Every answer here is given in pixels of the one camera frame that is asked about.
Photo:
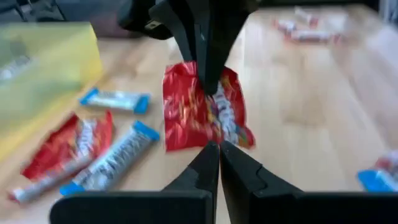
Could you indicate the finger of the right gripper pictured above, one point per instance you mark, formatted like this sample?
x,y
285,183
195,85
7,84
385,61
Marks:
x,y
220,37
192,31

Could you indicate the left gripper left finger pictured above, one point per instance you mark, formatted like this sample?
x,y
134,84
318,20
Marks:
x,y
205,171

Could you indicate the blue silver candy bar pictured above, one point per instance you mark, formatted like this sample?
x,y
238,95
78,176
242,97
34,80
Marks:
x,y
376,181
115,101
115,158

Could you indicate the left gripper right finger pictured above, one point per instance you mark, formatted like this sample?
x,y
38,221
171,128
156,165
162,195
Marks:
x,y
239,177

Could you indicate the red candy bag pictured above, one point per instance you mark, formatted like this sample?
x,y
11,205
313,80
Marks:
x,y
62,146
186,118

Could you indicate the yellow plastic bin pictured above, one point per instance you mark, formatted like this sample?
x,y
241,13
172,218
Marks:
x,y
46,77

